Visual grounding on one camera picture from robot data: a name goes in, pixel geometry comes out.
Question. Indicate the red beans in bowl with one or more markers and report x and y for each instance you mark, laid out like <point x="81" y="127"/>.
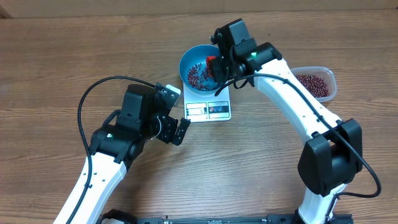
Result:
<point x="199" y="78"/>

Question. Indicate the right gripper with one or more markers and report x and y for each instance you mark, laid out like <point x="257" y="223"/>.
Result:
<point x="217" y="70"/>

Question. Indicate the red adzuki beans in container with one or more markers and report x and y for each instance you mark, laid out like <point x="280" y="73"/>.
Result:
<point x="314" y="84"/>

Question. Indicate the white digital kitchen scale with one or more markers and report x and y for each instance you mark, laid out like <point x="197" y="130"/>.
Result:
<point x="200" y="108"/>

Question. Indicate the red measuring scoop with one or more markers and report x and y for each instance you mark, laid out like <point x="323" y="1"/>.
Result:
<point x="209" y="69"/>

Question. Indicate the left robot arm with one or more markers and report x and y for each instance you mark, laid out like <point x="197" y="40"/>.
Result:
<point x="144" y="115"/>

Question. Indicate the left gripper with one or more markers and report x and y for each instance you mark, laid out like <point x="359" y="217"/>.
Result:
<point x="170" y="123"/>

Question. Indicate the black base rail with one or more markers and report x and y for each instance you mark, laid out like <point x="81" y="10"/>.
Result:
<point x="119" y="217"/>

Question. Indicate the clear plastic container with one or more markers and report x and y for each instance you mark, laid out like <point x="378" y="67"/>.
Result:
<point x="322" y="72"/>

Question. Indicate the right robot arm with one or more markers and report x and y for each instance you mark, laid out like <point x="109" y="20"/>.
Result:
<point x="332" y="149"/>

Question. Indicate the blue bowl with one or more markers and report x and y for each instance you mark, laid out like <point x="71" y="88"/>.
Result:
<point x="197" y="54"/>

